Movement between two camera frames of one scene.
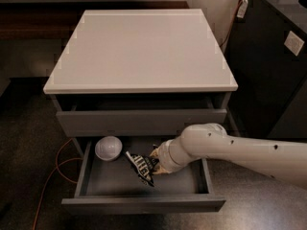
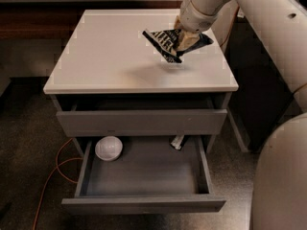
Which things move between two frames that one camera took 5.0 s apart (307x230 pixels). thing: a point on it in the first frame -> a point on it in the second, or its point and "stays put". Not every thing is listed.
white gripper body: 164,154 -> 196,20
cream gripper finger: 155,152 -> 177,24
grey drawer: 114,186 stays put
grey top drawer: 146,115 stays put
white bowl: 108,148 stays put
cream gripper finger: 161,171 -> 186,39
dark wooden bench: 59,20 stays put
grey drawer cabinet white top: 140,74 stays put
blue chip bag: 144,167 -> 167,42
